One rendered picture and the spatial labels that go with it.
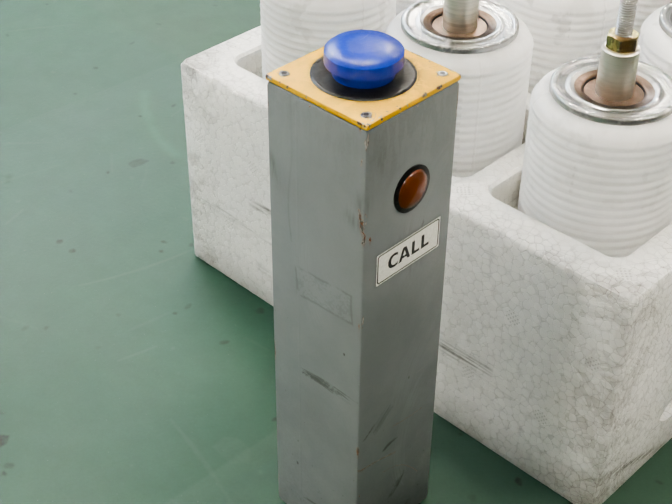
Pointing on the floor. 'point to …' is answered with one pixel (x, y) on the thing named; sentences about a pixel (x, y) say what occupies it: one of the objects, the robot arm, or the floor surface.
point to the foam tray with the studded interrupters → (473, 296)
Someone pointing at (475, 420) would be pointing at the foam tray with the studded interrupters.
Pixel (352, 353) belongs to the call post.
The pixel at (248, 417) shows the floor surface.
